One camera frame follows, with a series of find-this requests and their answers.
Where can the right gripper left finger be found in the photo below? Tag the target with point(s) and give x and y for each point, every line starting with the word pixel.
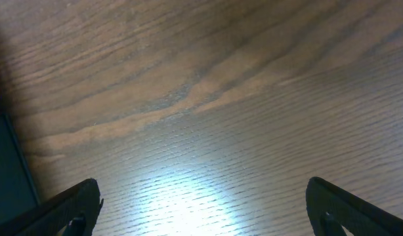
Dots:
pixel 75 210

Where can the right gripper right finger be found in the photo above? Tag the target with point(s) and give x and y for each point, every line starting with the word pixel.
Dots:
pixel 334 211

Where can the dark green gift box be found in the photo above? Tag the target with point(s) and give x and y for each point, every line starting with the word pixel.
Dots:
pixel 18 193

